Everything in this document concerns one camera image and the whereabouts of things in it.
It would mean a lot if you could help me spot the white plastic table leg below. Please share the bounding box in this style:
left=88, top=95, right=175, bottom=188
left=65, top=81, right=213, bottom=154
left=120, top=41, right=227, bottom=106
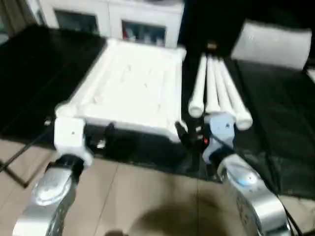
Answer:
left=212, top=58, right=238, bottom=118
left=189, top=55, right=208, bottom=119
left=219, top=59, right=253, bottom=131
left=205, top=56, right=223, bottom=117

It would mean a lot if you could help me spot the white plastic table top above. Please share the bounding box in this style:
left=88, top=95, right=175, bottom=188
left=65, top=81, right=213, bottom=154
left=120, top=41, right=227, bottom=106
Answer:
left=55, top=38, right=188, bottom=144

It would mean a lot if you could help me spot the black work mat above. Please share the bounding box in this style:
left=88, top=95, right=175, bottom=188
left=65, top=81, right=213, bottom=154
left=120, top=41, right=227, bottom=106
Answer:
left=0, top=24, right=315, bottom=198

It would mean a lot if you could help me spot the black metal stand leg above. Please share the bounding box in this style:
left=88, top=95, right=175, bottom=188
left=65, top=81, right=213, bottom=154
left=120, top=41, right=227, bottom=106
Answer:
left=0, top=125, right=56, bottom=188

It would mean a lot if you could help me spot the white cabinet with glass doors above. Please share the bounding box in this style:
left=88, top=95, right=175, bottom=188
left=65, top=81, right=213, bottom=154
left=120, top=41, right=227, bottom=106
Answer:
left=37, top=0, right=186, bottom=49

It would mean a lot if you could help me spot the white cushion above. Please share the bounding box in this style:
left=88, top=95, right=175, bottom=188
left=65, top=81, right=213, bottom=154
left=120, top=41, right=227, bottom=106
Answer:
left=231, top=20, right=314, bottom=70

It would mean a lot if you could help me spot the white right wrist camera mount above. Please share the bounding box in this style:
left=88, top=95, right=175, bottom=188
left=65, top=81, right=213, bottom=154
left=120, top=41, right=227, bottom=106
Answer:
left=202, top=113, right=235, bottom=163

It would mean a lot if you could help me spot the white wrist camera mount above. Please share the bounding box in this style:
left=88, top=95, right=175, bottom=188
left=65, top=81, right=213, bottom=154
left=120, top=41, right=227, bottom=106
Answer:
left=202, top=113, right=235, bottom=163
left=53, top=117, right=95, bottom=166

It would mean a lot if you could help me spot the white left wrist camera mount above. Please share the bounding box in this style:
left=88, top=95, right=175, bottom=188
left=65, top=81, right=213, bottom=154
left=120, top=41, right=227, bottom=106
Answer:
left=53, top=117, right=95, bottom=166

